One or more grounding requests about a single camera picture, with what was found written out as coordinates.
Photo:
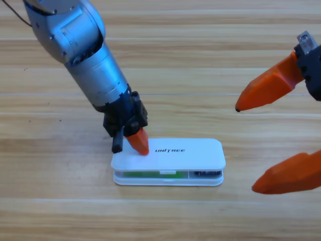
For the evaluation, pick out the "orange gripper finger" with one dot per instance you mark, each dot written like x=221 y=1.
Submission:
x=270 y=86
x=291 y=175
x=140 y=143

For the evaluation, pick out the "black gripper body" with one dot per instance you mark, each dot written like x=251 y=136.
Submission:
x=312 y=67
x=123 y=115

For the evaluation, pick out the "white Unitree pencil case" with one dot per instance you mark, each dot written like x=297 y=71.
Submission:
x=188 y=155

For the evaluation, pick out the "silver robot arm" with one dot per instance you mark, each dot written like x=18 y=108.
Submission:
x=95 y=72

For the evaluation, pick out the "black eraser with label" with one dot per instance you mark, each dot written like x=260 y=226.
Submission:
x=205 y=173

